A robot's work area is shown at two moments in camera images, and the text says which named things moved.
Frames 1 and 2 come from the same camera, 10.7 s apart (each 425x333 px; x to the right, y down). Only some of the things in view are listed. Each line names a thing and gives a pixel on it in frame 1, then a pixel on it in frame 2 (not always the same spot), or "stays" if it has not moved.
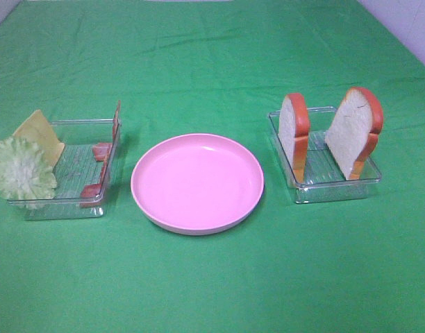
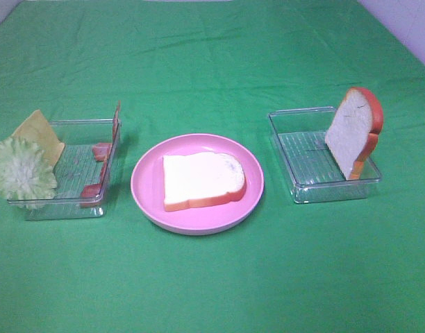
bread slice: [294, 122] -> [201, 178]
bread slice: [353, 136] stays
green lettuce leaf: [19, 170] stays
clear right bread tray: [324, 180] stays
